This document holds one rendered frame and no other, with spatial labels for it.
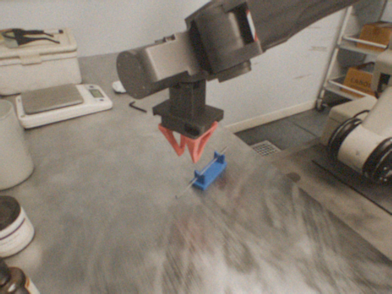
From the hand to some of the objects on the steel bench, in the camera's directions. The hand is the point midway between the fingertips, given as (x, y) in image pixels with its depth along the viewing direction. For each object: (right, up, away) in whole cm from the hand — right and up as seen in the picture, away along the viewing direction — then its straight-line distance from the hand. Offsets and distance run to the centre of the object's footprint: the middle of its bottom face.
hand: (188, 154), depth 46 cm
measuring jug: (-41, -4, +11) cm, 42 cm away
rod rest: (+5, -5, +10) cm, 12 cm away
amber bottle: (-22, -20, -12) cm, 32 cm away
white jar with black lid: (-30, -14, -3) cm, 33 cm away
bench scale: (-40, +14, +37) cm, 56 cm away
